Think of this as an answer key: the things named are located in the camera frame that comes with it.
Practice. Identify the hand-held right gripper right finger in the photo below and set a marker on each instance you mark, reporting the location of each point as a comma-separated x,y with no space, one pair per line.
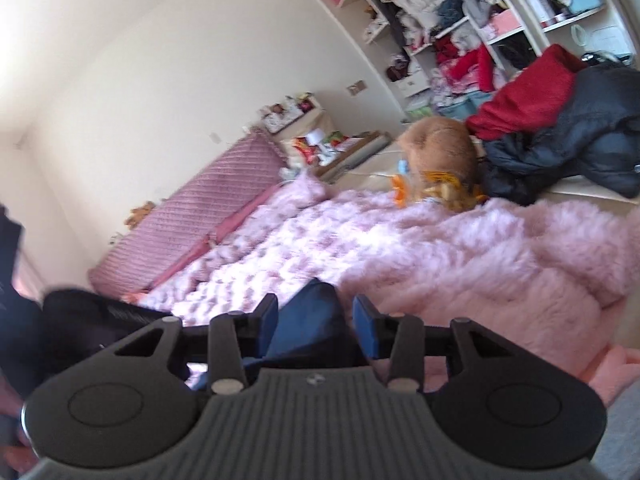
365,325

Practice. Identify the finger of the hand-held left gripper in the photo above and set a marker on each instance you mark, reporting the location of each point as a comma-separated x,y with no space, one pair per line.
110,310

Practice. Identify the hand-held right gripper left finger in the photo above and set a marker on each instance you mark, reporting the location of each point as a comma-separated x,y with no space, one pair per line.
267,320

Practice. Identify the dark blue pants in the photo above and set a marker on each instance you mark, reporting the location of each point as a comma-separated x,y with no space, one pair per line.
310,320

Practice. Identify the pink fluffy blanket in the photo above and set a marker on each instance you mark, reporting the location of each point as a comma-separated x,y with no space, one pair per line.
400,260

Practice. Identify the small brown teddy bear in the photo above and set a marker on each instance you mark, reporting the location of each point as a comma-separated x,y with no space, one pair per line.
140,212

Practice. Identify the ribbed padded headboard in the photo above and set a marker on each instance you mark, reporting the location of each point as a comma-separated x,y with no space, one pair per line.
200,200

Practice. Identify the small orange toy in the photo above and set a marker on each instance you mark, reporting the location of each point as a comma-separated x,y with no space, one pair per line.
402,191

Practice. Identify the white nightstand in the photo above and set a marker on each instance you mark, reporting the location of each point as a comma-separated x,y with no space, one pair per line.
345,152

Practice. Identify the red snack packets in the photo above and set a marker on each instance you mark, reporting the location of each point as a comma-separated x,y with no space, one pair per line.
306,149

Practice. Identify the large brown plush toy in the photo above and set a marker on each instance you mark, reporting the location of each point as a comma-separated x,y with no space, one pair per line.
442,160

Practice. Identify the floral white box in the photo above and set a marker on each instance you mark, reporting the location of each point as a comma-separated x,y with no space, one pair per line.
287,115

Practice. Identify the beige mattress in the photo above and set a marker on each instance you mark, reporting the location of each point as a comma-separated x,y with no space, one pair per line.
590,195

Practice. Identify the red fleece garment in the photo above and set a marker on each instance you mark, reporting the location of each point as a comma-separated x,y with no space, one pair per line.
525,95

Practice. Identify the black puffer jacket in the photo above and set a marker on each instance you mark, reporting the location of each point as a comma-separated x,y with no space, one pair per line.
580,145

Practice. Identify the white open wardrobe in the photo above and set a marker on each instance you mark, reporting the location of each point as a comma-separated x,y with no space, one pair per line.
450,20

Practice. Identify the pink box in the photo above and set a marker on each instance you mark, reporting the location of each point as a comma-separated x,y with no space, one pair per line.
505,22

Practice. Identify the wall socket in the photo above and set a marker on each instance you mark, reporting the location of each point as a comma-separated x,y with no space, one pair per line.
357,87

